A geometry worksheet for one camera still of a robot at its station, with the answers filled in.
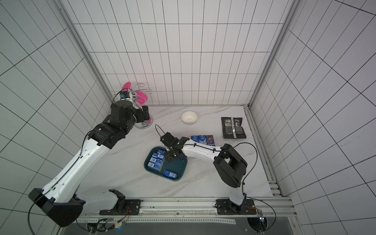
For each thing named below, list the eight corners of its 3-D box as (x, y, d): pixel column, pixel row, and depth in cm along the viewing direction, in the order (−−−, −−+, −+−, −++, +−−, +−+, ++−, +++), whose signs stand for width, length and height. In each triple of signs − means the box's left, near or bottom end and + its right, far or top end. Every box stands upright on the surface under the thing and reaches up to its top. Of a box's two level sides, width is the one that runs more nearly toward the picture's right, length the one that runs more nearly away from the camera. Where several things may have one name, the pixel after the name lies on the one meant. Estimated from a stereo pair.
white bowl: (188, 126, 107) (188, 122, 104) (180, 119, 112) (180, 115, 108) (198, 119, 112) (198, 115, 108) (189, 112, 116) (189, 108, 113)
